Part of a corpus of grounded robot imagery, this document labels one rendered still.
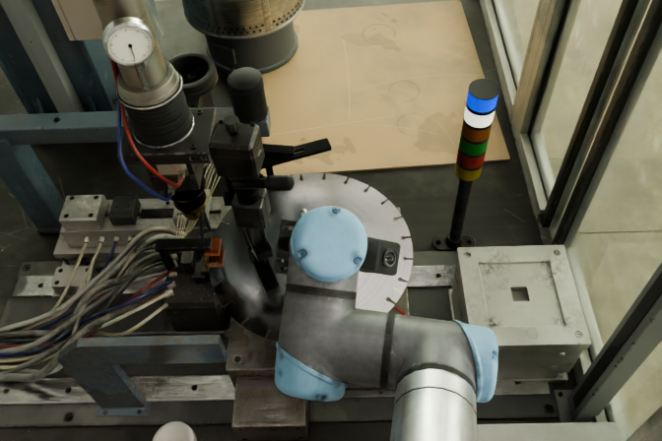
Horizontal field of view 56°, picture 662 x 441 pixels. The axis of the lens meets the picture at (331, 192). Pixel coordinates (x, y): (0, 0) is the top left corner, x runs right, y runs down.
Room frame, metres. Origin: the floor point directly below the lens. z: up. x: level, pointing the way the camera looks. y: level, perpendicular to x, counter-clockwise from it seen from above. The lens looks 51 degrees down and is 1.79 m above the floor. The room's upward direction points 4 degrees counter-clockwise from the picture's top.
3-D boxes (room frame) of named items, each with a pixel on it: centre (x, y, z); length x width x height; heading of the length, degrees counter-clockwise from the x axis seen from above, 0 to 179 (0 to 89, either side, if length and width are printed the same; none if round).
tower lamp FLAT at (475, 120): (0.69, -0.24, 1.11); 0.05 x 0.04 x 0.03; 177
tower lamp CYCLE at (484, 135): (0.69, -0.24, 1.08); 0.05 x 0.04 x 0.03; 177
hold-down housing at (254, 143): (0.54, 0.11, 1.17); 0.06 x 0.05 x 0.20; 78
